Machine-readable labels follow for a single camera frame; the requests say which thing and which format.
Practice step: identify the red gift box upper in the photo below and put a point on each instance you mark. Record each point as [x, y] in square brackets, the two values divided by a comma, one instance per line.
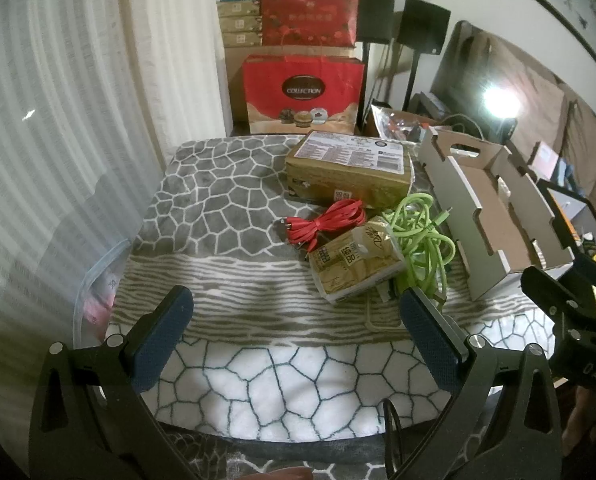
[308, 15]

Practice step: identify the person's right hand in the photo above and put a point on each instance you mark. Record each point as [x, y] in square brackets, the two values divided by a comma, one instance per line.
[590, 415]

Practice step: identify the black storage bin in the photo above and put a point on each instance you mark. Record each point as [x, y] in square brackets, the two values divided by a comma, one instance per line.
[562, 210]

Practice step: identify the red chocolate print gift bag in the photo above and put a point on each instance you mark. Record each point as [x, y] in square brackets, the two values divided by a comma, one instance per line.
[303, 110]

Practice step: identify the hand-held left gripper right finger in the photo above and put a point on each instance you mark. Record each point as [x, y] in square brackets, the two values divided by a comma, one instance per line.
[427, 345]

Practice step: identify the white curtain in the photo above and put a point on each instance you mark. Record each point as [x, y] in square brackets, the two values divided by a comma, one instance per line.
[78, 110]

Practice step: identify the bright portable lamp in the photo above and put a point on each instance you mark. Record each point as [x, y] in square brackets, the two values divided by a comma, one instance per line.
[500, 100]

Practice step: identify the framed wall painting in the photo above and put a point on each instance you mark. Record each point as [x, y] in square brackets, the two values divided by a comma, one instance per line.
[577, 15]

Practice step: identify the open cluttered cardboard box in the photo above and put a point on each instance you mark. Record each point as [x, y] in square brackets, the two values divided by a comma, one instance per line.
[397, 122]

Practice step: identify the clear plastic bag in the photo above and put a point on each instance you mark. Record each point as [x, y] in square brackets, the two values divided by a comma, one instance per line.
[100, 300]

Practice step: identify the black speaker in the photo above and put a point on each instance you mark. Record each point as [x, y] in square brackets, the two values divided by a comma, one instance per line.
[376, 12]
[422, 25]

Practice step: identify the small gold packet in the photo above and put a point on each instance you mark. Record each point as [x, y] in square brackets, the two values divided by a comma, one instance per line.
[348, 270]

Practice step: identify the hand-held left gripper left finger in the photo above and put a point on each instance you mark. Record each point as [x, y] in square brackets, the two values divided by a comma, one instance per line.
[163, 340]

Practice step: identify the white cardboard box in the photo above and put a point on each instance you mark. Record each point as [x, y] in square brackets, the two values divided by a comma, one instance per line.
[477, 195]

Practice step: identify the black speaker stand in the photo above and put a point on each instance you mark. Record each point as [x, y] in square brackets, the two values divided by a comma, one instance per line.
[411, 80]
[363, 85]

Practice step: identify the brown cushioned sofa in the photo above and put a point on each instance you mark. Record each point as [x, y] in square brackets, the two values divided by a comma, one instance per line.
[537, 95]

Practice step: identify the grey white patterned blanket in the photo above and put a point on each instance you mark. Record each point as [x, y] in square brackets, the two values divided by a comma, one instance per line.
[228, 200]

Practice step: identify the large gold box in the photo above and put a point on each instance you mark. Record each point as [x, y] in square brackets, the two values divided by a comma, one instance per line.
[348, 180]

